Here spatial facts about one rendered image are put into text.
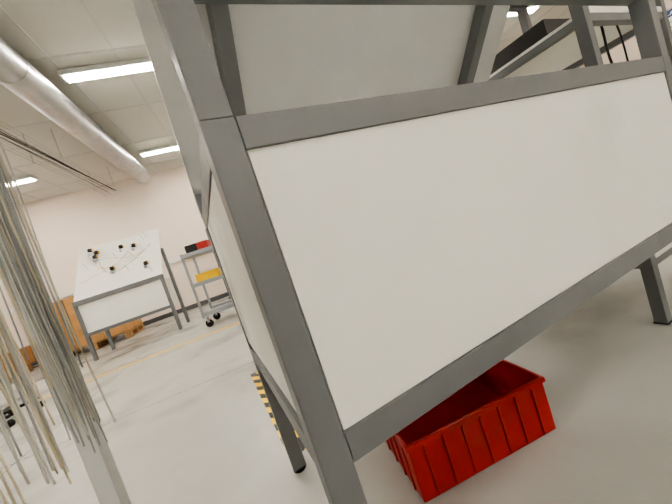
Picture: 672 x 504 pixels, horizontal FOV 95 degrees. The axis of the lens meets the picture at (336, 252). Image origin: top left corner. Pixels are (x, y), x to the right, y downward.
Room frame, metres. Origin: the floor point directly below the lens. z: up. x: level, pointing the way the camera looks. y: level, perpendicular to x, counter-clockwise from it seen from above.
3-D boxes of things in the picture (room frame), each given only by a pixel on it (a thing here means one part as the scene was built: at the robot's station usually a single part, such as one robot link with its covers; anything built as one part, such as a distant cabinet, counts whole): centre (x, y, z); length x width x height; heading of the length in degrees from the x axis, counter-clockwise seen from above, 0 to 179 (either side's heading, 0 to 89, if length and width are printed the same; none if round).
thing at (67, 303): (5.87, 4.76, 0.52); 1.20 x 0.81 x 1.04; 107
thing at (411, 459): (0.83, -0.17, 0.07); 0.39 x 0.29 x 0.14; 102
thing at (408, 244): (0.85, -0.33, 0.60); 1.17 x 0.58 x 0.40; 113
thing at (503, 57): (1.35, -1.06, 1.09); 0.35 x 0.33 x 0.07; 113
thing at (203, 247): (4.20, 1.42, 0.54); 0.99 x 0.50 x 1.08; 99
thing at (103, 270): (4.75, 3.19, 0.83); 1.18 x 0.72 x 1.65; 104
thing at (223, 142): (0.86, -0.33, 0.40); 1.18 x 0.60 x 0.80; 113
